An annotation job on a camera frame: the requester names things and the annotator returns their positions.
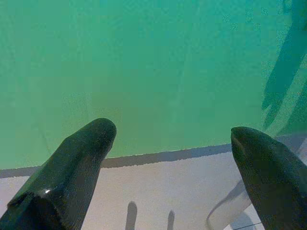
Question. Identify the green board with hooks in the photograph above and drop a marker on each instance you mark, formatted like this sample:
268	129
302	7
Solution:
144	60

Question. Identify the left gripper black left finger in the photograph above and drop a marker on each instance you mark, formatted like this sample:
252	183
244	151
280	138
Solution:
62	172

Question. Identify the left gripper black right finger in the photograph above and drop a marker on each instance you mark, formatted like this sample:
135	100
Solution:
271	177

